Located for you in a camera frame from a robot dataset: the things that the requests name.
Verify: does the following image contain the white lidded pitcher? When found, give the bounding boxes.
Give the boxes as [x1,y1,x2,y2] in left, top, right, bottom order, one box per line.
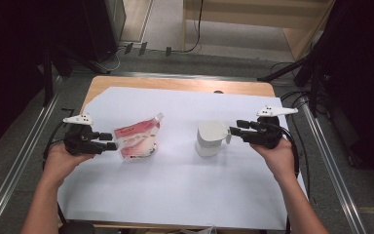
[195,119,233,158]

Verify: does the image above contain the bundle of black floor cables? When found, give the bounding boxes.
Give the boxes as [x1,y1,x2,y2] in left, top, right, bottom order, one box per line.
[269,61,330,199]

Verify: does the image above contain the wooden table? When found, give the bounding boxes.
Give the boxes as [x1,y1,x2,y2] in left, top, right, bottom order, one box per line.
[56,75,308,232]

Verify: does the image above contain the person's right hand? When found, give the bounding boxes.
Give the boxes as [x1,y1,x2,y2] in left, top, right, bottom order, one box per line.
[248,136,297,185]

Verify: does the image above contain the black cabinet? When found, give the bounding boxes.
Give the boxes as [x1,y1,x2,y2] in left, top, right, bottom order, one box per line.
[81,0,127,63]

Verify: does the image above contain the grey floor cable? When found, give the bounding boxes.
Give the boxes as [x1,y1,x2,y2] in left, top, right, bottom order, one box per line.
[96,47,126,74]

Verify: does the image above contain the black hanging cable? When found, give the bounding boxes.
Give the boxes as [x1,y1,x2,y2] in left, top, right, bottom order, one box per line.
[182,0,206,54]

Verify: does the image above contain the person's left hand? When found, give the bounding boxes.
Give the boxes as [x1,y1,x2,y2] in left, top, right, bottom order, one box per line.
[43,141,95,189]

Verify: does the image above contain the right hand-held gripper cable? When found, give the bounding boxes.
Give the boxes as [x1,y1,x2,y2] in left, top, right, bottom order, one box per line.
[279,124,302,234]

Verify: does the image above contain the black curtain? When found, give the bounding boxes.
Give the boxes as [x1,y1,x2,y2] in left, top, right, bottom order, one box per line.
[324,0,374,193]
[0,0,89,157]

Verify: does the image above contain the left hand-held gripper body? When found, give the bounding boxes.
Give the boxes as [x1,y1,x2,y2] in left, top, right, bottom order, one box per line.
[61,113,105,156]

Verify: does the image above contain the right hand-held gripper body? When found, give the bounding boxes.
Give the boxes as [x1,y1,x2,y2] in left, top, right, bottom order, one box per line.
[246,105,300,150]

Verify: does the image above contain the black metal stand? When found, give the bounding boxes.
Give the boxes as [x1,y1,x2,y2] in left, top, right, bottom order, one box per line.
[41,45,111,107]
[256,48,330,116]

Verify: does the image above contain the red white spouted pouch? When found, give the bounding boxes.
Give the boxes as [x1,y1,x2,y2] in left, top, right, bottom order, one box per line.
[111,112,165,163]

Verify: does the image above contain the metal floor rail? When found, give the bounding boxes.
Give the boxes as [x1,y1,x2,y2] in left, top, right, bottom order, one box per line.
[0,76,63,234]
[300,97,368,234]
[110,71,293,83]

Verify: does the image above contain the white paper sheet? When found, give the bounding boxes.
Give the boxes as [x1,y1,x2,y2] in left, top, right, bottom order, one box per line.
[56,86,308,231]

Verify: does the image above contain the light wooden bench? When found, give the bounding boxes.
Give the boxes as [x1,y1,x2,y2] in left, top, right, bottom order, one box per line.
[181,0,336,61]

